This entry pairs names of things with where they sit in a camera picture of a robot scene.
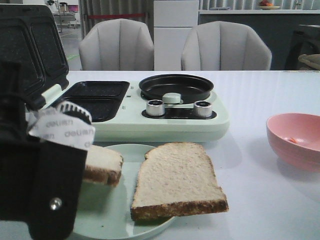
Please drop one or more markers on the dark grey counter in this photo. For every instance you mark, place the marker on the dark grey counter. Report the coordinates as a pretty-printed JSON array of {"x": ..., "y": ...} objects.
[{"x": 275, "y": 27}]

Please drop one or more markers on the dark chair with cushion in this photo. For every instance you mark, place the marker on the dark chair with cushion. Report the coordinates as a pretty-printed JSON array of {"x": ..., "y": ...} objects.
[{"x": 305, "y": 40}]

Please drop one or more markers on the white cabinet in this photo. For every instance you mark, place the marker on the white cabinet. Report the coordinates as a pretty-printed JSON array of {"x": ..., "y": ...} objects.
[{"x": 172, "y": 22}]

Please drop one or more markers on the grey armchair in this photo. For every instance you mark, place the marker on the grey armchair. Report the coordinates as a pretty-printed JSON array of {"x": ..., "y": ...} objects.
[
  {"x": 225, "y": 46},
  {"x": 117, "y": 45}
]

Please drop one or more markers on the light green plate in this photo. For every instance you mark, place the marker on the light green plate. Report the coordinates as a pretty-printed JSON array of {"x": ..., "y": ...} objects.
[{"x": 104, "y": 211}]

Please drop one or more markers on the silver knob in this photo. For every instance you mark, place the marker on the silver knob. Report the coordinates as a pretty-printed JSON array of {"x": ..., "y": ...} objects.
[
  {"x": 155, "y": 108},
  {"x": 202, "y": 109}
]

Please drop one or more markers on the bread slice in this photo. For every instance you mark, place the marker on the bread slice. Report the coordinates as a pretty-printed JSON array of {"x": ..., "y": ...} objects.
[
  {"x": 103, "y": 166},
  {"x": 177, "y": 179}
]

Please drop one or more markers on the left grey armchair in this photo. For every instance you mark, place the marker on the left grey armchair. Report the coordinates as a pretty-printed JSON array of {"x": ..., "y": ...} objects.
[{"x": 117, "y": 45}]

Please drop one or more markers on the green pan handle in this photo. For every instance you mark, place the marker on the green pan handle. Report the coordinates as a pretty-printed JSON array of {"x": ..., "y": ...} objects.
[{"x": 172, "y": 98}]

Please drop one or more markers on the green breakfast maker base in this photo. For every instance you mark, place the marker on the green breakfast maker base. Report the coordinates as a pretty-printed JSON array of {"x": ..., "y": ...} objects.
[{"x": 119, "y": 114}]

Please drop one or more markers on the black round frying pan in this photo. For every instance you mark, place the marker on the black round frying pan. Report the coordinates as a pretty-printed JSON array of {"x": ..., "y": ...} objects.
[{"x": 191, "y": 88}]

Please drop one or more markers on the pink bowl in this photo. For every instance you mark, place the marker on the pink bowl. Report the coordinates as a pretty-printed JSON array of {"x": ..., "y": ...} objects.
[{"x": 295, "y": 138}]

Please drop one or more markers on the left silver knob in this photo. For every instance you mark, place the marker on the left silver knob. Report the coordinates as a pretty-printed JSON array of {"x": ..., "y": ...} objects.
[{"x": 155, "y": 108}]

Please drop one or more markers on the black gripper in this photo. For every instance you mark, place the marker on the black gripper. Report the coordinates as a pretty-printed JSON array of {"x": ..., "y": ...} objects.
[{"x": 40, "y": 180}]

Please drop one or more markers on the right grey armchair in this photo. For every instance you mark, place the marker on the right grey armchair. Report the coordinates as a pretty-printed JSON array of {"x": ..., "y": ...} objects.
[{"x": 225, "y": 46}]

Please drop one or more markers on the right silver knob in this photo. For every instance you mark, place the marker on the right silver knob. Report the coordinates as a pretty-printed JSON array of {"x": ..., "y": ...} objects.
[{"x": 202, "y": 109}]

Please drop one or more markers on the red barrier belt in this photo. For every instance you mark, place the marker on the red barrier belt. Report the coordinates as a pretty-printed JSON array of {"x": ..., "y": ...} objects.
[{"x": 117, "y": 16}]

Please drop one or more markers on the fruit plate on counter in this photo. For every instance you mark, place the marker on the fruit plate on counter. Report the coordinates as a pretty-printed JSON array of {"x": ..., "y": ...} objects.
[{"x": 267, "y": 5}]

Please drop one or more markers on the green breakfast maker lid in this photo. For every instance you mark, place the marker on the green breakfast maker lid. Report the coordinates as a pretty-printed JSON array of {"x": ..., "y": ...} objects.
[{"x": 29, "y": 36}]

